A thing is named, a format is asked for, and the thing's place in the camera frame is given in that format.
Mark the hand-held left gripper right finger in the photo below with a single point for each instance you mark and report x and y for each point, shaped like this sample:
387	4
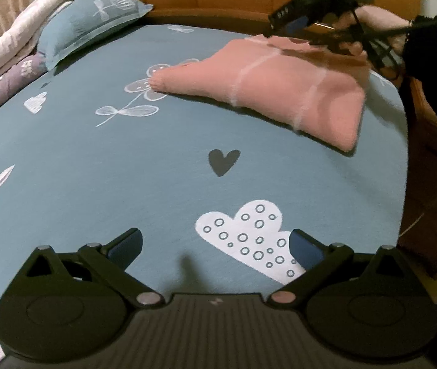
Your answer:
307	250

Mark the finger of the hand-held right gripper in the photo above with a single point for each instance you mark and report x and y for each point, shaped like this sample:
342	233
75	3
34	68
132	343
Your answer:
295	27
274	21

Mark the pink floral folded quilt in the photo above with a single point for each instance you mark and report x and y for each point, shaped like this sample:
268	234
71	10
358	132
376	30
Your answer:
10	38

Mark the wooden nightstand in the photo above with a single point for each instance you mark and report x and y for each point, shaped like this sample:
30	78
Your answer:
434	200

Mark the pink striped knit sweater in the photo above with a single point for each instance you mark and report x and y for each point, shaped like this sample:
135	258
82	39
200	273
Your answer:
280	88

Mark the person's right forearm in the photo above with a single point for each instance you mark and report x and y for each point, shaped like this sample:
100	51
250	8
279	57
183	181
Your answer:
434	46

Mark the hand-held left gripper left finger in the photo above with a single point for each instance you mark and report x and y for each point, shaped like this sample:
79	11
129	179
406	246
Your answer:
126	244

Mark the blue printed pillow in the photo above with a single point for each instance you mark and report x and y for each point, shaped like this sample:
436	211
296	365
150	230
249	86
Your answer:
87	23

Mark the blue printed bed sheet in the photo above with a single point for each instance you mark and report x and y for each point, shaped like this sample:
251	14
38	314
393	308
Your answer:
126	169

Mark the person's right hand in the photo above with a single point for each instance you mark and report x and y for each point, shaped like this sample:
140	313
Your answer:
380	23

